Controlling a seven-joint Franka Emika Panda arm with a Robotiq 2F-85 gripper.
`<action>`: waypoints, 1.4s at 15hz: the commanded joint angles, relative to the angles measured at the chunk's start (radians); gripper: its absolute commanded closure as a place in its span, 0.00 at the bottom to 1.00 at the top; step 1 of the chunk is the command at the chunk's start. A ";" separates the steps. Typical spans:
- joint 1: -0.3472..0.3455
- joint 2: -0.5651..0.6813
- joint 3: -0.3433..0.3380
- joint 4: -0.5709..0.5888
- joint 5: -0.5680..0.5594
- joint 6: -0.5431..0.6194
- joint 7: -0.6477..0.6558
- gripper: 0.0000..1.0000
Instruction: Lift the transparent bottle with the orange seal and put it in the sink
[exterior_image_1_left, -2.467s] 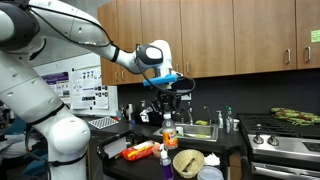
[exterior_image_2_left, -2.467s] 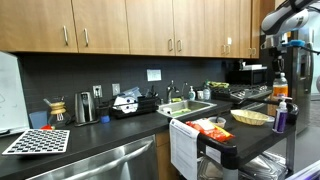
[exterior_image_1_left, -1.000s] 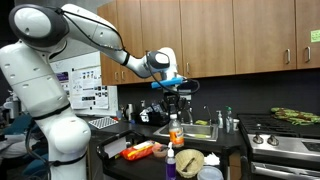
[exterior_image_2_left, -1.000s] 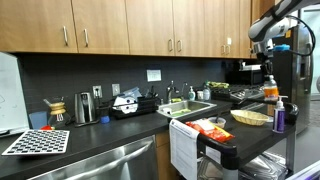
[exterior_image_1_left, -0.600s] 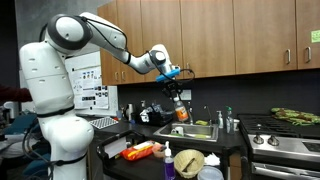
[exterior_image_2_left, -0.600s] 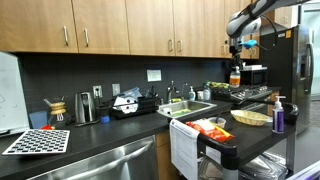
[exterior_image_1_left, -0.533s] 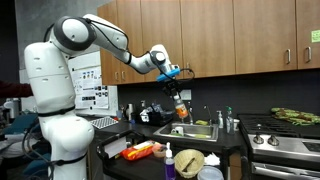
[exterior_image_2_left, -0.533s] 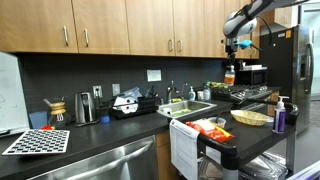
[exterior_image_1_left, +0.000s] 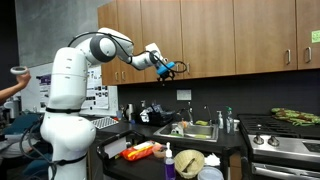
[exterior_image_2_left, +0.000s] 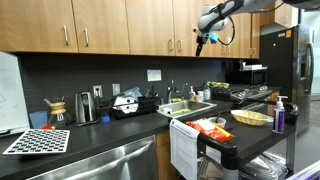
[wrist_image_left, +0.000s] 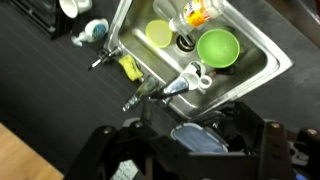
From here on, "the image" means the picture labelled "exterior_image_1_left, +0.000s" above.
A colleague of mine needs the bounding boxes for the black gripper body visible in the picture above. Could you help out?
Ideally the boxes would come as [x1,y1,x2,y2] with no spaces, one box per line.
[159,70,176,80]

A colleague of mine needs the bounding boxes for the transparent bottle with orange seal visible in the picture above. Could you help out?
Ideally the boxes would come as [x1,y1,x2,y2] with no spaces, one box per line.
[180,119,190,131]

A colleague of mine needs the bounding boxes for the white VR controller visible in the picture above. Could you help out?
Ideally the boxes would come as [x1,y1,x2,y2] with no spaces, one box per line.
[9,65,30,76]

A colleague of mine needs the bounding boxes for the person's forearm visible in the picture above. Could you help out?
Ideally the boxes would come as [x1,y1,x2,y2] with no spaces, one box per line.
[0,81,26,105]

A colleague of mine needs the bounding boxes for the small white sink caddy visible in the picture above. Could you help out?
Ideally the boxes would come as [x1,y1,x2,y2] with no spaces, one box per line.
[170,122,185,136]

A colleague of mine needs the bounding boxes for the stainless steel sink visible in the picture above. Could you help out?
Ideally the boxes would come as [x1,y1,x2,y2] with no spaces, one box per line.
[152,121,220,144]

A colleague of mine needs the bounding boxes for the clear green-capped spray bottle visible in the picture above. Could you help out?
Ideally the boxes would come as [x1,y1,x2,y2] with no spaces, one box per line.
[225,106,235,135]

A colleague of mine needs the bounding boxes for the purple pump bottle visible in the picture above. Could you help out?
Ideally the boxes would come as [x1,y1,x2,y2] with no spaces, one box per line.
[163,142,177,180]

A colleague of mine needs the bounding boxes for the person's hand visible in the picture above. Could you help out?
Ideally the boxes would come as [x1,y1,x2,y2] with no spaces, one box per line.
[14,71,32,89]

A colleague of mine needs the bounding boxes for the black dish rack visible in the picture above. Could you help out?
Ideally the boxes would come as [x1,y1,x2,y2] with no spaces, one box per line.
[138,104,176,127]

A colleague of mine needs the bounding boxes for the white dishes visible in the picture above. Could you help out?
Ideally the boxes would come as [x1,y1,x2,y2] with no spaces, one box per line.
[139,106,152,124]

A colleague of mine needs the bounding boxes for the chrome kitchen faucet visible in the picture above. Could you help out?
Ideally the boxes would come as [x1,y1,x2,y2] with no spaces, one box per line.
[177,106,195,126]

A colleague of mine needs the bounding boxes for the stainless electric kettle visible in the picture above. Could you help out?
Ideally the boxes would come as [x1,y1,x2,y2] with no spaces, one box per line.
[124,102,135,123]

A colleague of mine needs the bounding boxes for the wooden cabinet door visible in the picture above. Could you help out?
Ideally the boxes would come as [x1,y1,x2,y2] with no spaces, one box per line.
[97,1,119,87]
[140,0,183,83]
[232,0,298,75]
[295,0,320,71]
[115,0,147,85]
[180,0,237,80]

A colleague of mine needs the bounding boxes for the thin chrome water tap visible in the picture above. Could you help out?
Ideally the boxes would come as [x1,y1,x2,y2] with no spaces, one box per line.
[203,104,213,126]

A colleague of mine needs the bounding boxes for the yellow green sponge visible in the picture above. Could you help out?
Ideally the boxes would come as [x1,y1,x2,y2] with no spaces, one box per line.
[194,119,210,127]

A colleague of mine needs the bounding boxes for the white poster board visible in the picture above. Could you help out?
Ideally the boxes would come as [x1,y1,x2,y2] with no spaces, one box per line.
[79,64,120,118]

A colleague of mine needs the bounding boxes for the clear soap dispenser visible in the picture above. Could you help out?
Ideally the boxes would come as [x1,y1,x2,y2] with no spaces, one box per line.
[216,110,225,130]

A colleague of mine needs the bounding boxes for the small tan bowl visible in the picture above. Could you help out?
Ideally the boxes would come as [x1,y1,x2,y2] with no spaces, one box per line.
[151,144,168,159]

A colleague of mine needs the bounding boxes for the black white checkered mat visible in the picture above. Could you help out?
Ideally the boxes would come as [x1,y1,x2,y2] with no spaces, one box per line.
[90,116,120,131]

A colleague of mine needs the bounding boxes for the orange snack bag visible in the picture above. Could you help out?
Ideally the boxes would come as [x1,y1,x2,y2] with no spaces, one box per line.
[120,140,161,162]

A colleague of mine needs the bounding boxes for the white hanging towel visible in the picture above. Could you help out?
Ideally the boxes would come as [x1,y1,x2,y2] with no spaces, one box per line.
[103,136,128,160]

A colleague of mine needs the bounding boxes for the woven wicker basket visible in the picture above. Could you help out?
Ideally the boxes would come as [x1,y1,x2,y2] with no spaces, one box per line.
[173,148,206,180]

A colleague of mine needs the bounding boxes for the dark small utensil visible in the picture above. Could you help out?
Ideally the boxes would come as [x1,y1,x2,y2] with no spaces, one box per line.
[182,157,197,174]

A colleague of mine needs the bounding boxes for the black utility cart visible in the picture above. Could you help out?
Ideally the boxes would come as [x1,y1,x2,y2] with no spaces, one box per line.
[96,129,248,180]

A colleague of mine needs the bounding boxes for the white napkin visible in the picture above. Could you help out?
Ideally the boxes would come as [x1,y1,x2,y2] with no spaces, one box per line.
[203,152,222,167]

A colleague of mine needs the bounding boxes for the clear plastic lidded container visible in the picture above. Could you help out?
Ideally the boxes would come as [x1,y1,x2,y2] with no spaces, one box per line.
[196,166,225,180]

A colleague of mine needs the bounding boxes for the silver stove knob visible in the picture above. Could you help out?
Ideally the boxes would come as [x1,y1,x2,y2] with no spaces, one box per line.
[252,134,265,146]
[267,135,281,148]

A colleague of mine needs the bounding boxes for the wooden base cabinet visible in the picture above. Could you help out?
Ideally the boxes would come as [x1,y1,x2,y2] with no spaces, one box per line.
[229,151,243,180]

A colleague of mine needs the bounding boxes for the purple header poster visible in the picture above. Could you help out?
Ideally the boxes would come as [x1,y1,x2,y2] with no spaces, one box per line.
[35,72,53,111]

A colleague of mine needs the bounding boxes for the green oven mitts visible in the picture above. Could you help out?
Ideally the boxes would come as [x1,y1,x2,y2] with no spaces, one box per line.
[270,106,320,127]

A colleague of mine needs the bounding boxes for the blue chair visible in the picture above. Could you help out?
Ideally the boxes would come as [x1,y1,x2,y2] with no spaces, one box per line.
[3,112,44,136]

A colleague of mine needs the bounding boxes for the sticky note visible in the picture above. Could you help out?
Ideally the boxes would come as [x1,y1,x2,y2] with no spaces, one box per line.
[311,29,320,44]

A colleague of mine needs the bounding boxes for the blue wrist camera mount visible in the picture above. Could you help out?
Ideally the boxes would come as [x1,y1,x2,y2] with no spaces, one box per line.
[156,61,176,77]

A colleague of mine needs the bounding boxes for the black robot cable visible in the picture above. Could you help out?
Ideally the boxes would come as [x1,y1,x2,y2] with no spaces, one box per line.
[67,31,188,75]

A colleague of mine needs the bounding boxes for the white wall note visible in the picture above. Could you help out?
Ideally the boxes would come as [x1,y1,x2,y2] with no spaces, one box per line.
[176,88,193,102]

